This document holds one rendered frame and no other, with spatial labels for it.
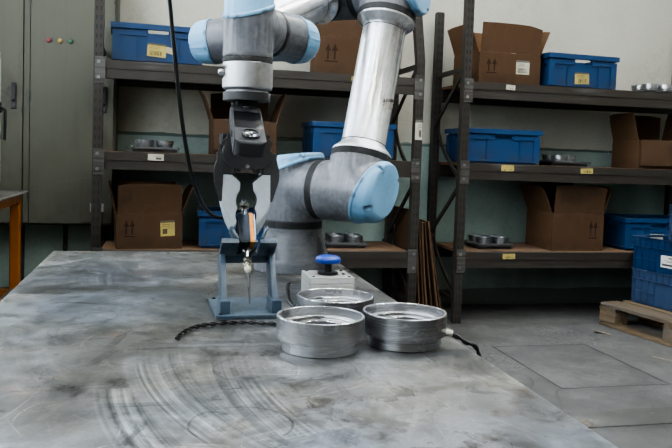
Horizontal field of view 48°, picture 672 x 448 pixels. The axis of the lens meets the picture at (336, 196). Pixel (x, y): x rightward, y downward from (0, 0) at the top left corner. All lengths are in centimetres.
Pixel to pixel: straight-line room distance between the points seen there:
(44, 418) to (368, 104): 91
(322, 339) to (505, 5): 480
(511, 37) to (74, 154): 276
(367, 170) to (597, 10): 462
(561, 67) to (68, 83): 304
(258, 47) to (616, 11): 498
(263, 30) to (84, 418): 64
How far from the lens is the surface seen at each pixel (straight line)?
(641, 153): 537
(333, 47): 456
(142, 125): 493
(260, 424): 68
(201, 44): 130
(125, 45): 445
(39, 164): 473
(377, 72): 145
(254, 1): 113
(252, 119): 109
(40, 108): 473
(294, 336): 87
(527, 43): 499
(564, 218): 510
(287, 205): 144
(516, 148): 494
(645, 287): 515
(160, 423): 68
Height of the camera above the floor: 103
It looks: 3 degrees down
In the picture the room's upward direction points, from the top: 2 degrees clockwise
